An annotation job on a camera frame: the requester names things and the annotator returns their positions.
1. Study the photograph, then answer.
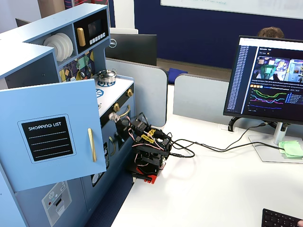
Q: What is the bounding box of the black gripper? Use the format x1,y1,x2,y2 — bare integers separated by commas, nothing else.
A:
127,113,149,132

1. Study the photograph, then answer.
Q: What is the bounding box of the steel toy pot with lid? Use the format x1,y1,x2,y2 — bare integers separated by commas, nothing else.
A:
96,69,118,83

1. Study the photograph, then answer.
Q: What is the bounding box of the grey desk divider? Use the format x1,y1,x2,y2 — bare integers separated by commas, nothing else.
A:
105,59,168,127
173,73,234,118

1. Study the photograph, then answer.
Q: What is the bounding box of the red table clamp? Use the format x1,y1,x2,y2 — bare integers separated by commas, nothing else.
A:
132,166,159,184

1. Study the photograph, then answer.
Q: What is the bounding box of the blue chair cushion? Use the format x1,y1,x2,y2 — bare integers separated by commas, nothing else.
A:
168,68,188,76

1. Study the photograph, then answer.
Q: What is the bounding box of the steel serving spoon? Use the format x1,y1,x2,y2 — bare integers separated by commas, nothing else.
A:
85,53,93,74

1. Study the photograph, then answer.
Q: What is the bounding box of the black Dell monitor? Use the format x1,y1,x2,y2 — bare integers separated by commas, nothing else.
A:
105,34,158,66

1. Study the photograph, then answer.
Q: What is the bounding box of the steel ladle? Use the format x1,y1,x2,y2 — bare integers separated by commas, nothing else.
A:
77,56,86,79

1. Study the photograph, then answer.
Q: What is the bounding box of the blue cupboard door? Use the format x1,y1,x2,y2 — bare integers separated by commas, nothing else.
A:
0,79,107,192

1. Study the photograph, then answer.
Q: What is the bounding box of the white toy plate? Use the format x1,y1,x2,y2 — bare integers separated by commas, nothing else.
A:
53,34,70,60
43,35,64,62
58,32,74,57

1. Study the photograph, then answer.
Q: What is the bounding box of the black microwave door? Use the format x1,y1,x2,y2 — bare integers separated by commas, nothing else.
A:
73,10,110,54

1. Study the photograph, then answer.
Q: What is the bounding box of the blue toy kitchen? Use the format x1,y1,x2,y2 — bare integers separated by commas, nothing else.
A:
0,3,135,227

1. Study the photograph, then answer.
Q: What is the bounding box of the silver monitor stand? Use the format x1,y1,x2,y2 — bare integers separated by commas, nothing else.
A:
248,122,303,163

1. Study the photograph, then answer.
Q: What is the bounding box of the computer monitor with graphs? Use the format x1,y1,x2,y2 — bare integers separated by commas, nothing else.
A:
223,35,303,123

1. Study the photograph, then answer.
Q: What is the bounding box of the green cloth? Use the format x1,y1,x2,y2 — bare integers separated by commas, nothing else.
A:
278,140,303,158

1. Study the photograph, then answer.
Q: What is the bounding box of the person head brown hair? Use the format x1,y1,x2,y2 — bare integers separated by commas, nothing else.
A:
257,26,285,39

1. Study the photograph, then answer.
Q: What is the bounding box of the black keyboard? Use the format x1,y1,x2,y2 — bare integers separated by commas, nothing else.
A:
261,208,303,227

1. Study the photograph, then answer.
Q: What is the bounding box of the gold oven handle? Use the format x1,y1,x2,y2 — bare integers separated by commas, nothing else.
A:
118,105,131,118

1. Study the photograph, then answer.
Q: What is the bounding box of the gold dishwasher handle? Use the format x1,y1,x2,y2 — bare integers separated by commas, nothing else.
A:
108,136,116,157

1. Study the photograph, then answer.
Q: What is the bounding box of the gold fridge door handle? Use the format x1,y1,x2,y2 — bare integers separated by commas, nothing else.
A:
88,128,98,163

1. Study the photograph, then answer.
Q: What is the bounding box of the black robot camera cable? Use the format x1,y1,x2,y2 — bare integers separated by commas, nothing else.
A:
169,139,196,158

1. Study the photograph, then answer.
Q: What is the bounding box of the long black cable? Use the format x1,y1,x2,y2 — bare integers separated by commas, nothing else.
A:
170,122,269,152

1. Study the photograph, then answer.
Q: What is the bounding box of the black cable holder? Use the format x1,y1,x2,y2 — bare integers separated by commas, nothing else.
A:
228,116,240,132

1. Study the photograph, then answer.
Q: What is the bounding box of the gold microwave handle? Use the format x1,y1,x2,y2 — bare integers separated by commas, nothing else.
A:
77,27,86,47

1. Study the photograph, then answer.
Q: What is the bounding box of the short black cable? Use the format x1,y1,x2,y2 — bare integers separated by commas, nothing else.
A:
250,141,286,152

